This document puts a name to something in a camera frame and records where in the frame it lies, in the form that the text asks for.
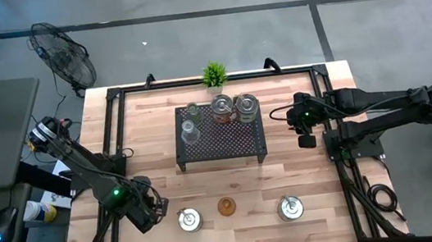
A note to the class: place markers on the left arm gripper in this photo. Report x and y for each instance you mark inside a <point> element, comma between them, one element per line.
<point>145,218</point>

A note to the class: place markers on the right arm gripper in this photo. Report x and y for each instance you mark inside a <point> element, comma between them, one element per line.
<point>307,141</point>

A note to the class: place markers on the silver tin candle with tag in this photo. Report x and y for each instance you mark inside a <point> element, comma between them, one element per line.
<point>190,220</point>
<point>222,105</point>
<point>290,208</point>
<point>247,105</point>

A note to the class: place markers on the amber glass candle holder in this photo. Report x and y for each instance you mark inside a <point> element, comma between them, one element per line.
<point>226,206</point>

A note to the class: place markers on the clear glass candle holder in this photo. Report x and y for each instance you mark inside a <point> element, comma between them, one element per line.
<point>190,134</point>

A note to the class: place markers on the green glass candle holder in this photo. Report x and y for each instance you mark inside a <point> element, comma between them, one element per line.
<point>193,111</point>

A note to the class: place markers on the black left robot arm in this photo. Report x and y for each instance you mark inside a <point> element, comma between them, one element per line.
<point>81,166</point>

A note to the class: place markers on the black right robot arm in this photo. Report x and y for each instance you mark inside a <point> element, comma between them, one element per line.
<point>383,100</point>

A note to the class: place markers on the black perforated metal shelf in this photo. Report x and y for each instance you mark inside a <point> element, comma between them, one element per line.
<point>223,147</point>

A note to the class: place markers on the white paper box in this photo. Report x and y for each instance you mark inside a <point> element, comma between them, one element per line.
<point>56,199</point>

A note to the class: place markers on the white wipes canister yellow lid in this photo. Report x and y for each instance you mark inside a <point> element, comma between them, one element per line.
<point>39,211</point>

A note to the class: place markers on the small green potted plant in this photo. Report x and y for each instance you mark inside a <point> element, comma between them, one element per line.
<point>214,75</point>

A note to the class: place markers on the black computer mouse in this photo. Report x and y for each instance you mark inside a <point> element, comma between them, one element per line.
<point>5,225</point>

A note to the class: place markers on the black floor fan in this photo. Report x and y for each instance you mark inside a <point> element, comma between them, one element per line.
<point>68,60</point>

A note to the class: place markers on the black aluminium table frame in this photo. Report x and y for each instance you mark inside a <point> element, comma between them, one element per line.
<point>162,86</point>

